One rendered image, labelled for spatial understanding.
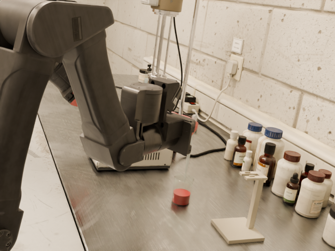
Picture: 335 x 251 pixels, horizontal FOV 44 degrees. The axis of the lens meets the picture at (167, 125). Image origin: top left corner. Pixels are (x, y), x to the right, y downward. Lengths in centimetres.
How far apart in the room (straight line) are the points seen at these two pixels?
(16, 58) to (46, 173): 56
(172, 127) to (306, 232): 38
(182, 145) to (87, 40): 32
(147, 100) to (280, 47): 75
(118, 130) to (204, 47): 120
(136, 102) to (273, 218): 44
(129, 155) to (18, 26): 28
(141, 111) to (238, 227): 33
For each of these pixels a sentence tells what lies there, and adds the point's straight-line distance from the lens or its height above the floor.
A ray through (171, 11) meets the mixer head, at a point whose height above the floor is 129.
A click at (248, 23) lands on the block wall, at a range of 154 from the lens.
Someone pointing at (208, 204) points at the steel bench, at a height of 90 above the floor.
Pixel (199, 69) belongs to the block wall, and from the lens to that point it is 182.
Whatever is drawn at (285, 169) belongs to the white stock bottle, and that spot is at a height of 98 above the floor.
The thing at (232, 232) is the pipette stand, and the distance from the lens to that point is 86.
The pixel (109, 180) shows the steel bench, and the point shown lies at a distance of 101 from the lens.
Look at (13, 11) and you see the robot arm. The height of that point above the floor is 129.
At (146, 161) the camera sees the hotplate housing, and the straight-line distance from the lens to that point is 107.
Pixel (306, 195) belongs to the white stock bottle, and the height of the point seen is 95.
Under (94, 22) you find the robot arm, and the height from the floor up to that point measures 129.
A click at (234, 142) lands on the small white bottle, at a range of 123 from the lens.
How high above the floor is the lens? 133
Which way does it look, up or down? 17 degrees down
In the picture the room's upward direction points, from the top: 8 degrees clockwise
